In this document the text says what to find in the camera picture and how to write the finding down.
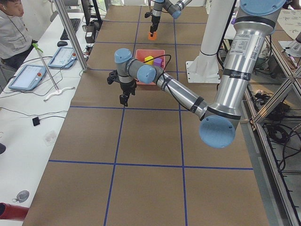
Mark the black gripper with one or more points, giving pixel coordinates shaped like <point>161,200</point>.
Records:
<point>127,87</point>
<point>155,19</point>

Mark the orange foam block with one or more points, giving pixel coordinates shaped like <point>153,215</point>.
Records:
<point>152,36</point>

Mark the yellow foam block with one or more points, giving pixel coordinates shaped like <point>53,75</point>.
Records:
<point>149,60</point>

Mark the purple foam block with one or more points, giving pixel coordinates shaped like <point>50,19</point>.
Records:
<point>158,62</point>

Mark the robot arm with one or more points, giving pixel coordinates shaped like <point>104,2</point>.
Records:
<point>255,20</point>
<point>174,10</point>

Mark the pink plastic bin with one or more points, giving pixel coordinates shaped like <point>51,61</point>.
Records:
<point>146,74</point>

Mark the black box on desk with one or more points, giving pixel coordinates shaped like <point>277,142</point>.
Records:
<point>91,31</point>

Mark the white reacher grabber stick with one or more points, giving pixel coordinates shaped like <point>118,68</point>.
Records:
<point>57,91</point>

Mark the far teach pendant tablet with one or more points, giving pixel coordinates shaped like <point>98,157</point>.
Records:
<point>63,58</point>

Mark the teach pendant tablet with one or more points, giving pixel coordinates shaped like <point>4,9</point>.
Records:
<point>28,78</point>
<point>63,58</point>

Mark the black computer mouse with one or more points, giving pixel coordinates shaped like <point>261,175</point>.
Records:
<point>62,43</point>

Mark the small black square device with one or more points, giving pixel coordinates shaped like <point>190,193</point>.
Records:
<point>36,121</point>

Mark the near teach pendant tablet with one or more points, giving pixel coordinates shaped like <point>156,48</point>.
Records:
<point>28,78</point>

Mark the seated person in white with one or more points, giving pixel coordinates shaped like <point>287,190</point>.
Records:
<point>15,41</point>

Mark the round metal disc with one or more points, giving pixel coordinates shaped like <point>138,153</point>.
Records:
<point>22,196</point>

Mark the red cylinder object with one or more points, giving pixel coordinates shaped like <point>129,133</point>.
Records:
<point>13,212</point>

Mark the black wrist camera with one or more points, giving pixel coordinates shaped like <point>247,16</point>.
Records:
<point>148,14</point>
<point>113,77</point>

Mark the white camera pole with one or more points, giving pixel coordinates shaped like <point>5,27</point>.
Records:
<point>205,67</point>

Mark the aluminium frame post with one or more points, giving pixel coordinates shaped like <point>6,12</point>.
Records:
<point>60,7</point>

